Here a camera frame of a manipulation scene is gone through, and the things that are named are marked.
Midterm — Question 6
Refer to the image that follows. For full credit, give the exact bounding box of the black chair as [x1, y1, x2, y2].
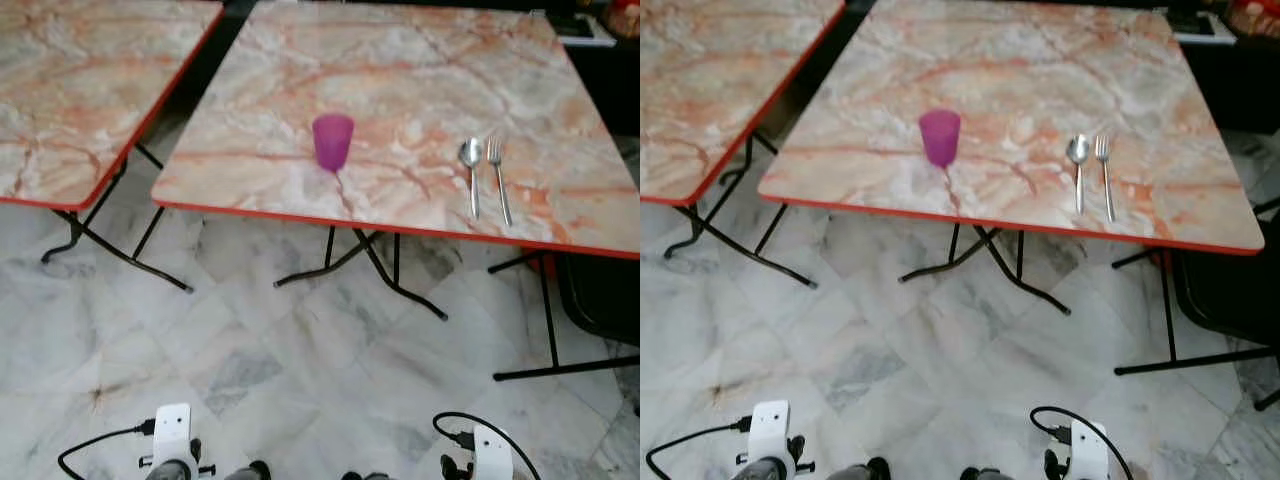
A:
[1170, 195, 1280, 412]
[554, 250, 641, 347]

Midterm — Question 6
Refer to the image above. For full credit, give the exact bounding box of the silver metal fork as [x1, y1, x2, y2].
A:
[1094, 134, 1119, 224]
[486, 135, 514, 228]

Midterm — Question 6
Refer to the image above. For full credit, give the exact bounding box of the silver metal spoon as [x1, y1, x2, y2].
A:
[1066, 134, 1091, 215]
[458, 137, 484, 220]

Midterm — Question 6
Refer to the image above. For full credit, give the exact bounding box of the purple plastic cup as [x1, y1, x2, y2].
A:
[312, 112, 356, 174]
[919, 109, 962, 169]

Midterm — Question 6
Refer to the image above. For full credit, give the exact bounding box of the marble folding table red edge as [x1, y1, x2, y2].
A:
[757, 0, 1280, 377]
[640, 0, 847, 289]
[0, 0, 225, 293]
[150, 0, 641, 382]

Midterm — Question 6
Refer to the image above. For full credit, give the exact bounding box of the black cabinet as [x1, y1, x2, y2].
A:
[1180, 36, 1280, 137]
[562, 38, 641, 138]

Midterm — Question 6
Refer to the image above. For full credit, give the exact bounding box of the white flat tray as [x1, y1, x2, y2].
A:
[543, 9, 617, 49]
[1158, 7, 1240, 47]

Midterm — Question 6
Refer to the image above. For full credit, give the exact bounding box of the red orange bag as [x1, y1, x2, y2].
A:
[608, 0, 641, 39]
[1226, 0, 1280, 40]

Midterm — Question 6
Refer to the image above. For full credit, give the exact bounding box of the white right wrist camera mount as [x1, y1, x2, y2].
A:
[470, 423, 517, 480]
[1067, 420, 1112, 480]

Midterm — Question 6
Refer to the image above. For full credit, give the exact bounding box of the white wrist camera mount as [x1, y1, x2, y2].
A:
[748, 400, 792, 466]
[1067, 420, 1112, 480]
[150, 403, 194, 467]
[470, 423, 517, 480]

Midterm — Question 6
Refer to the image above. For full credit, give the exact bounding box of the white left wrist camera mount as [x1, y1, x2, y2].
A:
[150, 403, 194, 467]
[748, 400, 792, 466]

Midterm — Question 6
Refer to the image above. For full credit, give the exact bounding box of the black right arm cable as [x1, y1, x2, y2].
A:
[432, 411, 542, 480]
[1030, 405, 1136, 480]

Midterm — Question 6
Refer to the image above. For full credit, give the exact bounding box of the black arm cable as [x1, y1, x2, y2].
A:
[57, 420, 157, 480]
[432, 411, 542, 480]
[1030, 405, 1136, 480]
[645, 416, 753, 480]

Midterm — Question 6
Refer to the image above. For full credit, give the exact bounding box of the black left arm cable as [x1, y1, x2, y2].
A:
[57, 420, 157, 480]
[645, 416, 753, 480]

